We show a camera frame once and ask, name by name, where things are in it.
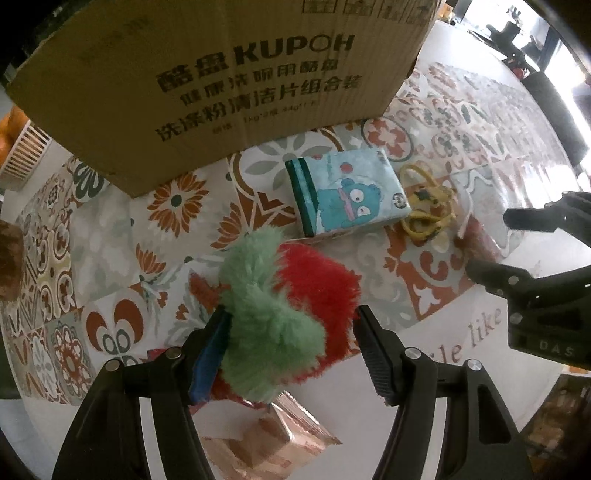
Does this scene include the white slatted crate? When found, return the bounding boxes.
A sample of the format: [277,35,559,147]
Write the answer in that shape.
[0,120,51,191]

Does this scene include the red and green plush strawberry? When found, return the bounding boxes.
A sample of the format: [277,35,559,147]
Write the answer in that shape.
[190,229,362,406]

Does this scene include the pink snack packet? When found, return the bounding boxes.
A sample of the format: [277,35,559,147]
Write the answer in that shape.
[199,391,342,480]

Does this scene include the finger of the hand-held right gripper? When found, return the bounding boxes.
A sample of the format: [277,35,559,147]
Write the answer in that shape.
[466,259,591,315]
[503,191,591,245]

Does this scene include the brown cardboard box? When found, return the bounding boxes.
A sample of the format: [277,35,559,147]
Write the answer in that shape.
[6,0,445,199]

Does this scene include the brown furry object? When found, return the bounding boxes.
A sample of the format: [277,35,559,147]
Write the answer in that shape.
[0,222,25,302]

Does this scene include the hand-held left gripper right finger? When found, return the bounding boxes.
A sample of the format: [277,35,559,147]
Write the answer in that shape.
[355,305,532,480]

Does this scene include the yellow scissors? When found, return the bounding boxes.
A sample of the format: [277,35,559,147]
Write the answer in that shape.
[399,164,457,240]

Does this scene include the patterned tablecloth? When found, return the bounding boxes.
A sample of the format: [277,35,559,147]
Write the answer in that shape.
[0,62,573,411]

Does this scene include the blue cartoon tissue pack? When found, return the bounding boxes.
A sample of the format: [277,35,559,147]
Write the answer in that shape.
[284,148,413,238]

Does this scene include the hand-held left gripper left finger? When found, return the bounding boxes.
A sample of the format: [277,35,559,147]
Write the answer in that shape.
[54,308,232,480]

